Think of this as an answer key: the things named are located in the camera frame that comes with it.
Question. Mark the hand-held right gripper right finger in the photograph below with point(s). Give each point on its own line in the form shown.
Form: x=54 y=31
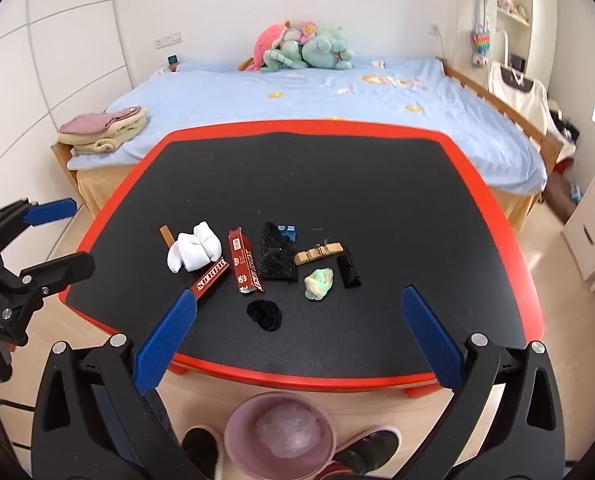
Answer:
x=430 y=340

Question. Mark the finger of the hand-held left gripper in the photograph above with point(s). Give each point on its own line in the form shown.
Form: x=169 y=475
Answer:
x=62 y=266
x=52 y=211

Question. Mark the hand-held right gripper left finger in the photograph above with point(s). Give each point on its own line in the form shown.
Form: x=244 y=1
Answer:
x=170 y=340

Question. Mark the long red carton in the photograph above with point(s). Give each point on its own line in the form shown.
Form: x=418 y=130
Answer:
x=245 y=260
x=212 y=278

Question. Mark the white balled socks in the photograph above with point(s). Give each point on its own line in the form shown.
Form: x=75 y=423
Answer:
x=192 y=252

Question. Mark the black scrunchie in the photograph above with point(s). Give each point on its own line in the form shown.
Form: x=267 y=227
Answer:
x=265 y=315

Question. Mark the brown wooden stick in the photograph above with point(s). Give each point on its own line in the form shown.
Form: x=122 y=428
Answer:
x=166 y=235

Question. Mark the small black box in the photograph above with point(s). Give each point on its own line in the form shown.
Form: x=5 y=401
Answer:
x=348 y=270

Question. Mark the pink waste bin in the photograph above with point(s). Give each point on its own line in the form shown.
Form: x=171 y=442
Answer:
x=242 y=425

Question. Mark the black mesh cloth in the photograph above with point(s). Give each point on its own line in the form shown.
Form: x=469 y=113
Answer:
x=277 y=260

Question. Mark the wooden clothespin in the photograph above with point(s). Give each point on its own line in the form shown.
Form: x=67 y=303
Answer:
x=322 y=252

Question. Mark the small blue box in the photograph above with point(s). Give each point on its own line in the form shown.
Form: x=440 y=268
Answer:
x=290 y=233

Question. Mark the folded towels pink beige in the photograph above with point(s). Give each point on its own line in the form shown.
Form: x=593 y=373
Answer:
x=97 y=145

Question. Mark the pink folded cloth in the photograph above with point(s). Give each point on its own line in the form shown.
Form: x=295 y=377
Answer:
x=97 y=122

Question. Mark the black slipper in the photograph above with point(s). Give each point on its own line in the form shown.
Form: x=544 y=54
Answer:
x=372 y=452
x=200 y=447

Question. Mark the clear plastic wrap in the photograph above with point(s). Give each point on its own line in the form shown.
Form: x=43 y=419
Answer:
x=287 y=432

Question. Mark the white wardrobe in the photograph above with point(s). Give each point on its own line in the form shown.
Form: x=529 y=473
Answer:
x=67 y=50

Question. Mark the small teal device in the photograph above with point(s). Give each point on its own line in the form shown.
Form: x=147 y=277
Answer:
x=173 y=60

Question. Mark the brown box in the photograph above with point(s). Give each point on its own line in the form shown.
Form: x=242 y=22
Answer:
x=560 y=195

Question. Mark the black bag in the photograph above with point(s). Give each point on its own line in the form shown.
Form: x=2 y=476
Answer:
x=560 y=125

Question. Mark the cream tote bag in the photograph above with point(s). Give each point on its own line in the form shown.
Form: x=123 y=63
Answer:
x=520 y=102

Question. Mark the green striped plush toy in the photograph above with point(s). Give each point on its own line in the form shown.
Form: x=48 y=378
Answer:
x=285 y=57

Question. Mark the small hanging plush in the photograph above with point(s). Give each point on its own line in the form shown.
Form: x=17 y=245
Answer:
x=480 y=60

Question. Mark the rainbow hanging bag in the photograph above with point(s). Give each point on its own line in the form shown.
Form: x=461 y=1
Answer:
x=481 y=42

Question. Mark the white curved tube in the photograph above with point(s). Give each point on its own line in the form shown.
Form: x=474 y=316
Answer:
x=505 y=42

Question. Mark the pink flower plush toy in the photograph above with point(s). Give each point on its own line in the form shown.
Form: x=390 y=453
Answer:
x=307 y=30

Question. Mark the light green plush toy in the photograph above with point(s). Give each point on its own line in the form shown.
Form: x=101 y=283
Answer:
x=337 y=34

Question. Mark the row of small figurines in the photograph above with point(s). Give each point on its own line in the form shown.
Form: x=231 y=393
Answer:
x=513 y=8

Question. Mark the white wall switch panel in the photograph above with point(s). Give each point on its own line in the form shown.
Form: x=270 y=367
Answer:
x=169 y=40

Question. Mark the black picture frame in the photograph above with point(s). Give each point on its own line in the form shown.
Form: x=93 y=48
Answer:
x=517 y=62

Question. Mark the white wall outlet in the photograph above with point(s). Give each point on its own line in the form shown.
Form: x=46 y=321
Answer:
x=435 y=29

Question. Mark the white wall shelf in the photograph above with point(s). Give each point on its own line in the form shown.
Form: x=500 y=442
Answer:
x=515 y=19

